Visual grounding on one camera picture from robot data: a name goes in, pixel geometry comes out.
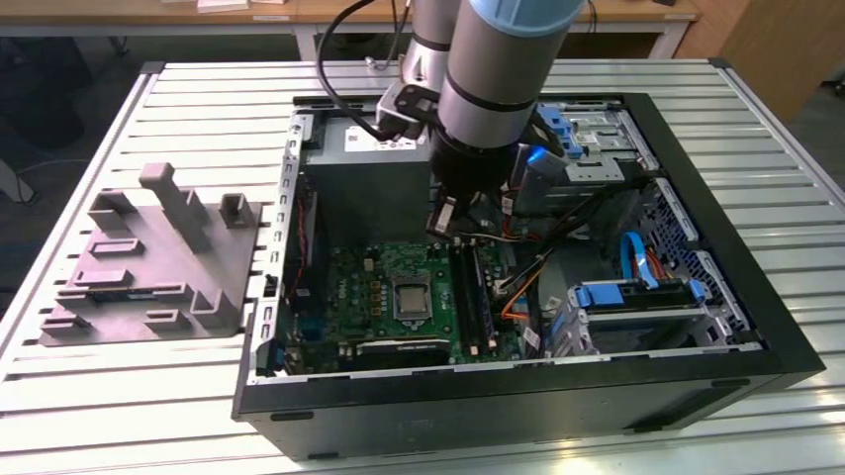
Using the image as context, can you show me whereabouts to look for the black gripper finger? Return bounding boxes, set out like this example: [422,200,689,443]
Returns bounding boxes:
[425,195,478,235]

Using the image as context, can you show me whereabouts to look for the hard disk in blue carrier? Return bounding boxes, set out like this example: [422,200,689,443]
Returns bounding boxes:
[572,278,713,314]

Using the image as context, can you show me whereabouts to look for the white box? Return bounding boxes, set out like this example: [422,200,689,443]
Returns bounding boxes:
[195,0,253,14]

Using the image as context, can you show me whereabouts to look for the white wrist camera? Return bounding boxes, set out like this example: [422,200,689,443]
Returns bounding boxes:
[513,142,569,209]

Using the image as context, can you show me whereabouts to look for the grey parts rack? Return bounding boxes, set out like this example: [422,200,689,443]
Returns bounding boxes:
[38,161,266,347]

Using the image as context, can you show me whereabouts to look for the orange wire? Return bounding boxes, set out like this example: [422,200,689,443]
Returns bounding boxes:
[500,289,534,326]

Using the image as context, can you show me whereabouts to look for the green RAM stick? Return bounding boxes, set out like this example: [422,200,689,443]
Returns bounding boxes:
[84,289,186,304]

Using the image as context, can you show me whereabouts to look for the wooden desk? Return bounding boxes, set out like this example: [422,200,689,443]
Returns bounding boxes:
[0,0,701,60]

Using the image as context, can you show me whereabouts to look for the black cable bundle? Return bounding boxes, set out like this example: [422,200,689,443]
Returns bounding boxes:
[494,175,663,298]

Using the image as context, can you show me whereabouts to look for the green motherboard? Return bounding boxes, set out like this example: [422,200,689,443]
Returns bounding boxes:
[281,227,530,372]

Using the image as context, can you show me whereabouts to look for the silver drive cage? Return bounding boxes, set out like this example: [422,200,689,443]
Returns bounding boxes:
[521,103,660,214]

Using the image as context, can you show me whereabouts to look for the black RAM stick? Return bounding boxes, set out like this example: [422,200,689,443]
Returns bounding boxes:
[465,237,502,347]

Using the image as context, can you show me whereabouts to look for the white furniture leg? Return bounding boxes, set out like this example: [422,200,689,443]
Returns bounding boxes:
[0,157,36,204]

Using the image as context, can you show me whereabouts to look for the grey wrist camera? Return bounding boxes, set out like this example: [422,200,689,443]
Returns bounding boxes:
[375,83,438,143]

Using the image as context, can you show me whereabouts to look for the wooden cabinet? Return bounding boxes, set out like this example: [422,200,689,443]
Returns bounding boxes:
[719,0,845,125]

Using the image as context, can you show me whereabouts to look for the grey power supply unit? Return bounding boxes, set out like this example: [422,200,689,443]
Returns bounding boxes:
[302,118,437,234]

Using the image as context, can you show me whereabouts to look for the blue flat wire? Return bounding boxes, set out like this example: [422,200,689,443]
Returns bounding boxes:
[618,230,663,292]

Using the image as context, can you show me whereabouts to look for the black PC case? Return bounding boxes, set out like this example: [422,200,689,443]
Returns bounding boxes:
[230,91,827,464]

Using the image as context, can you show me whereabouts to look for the blue drive bay latch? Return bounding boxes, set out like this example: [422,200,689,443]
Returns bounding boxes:
[536,106,586,160]

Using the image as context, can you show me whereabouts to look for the black graphics card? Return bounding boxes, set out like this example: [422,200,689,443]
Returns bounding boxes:
[354,337,452,368]

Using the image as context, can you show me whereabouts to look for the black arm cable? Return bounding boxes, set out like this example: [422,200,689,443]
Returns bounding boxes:
[314,0,392,143]

